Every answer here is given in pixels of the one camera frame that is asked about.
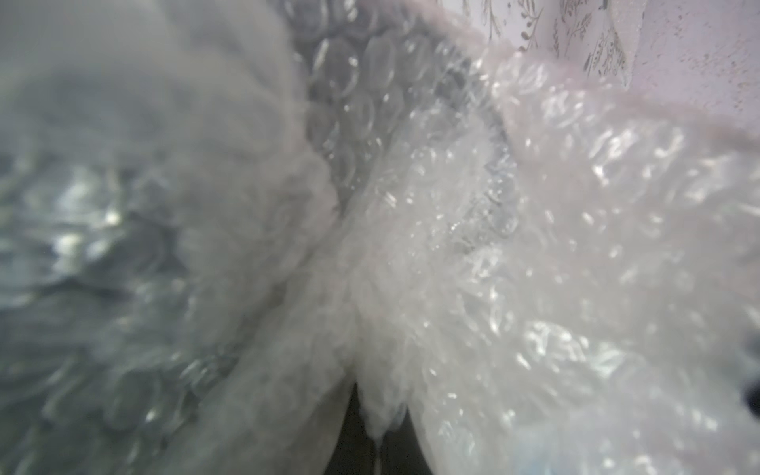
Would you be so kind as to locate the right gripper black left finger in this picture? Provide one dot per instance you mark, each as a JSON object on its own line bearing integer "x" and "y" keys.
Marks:
{"x": 355, "y": 452}

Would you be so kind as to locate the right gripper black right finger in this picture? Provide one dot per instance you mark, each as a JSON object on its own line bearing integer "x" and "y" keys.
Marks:
{"x": 400, "y": 452}

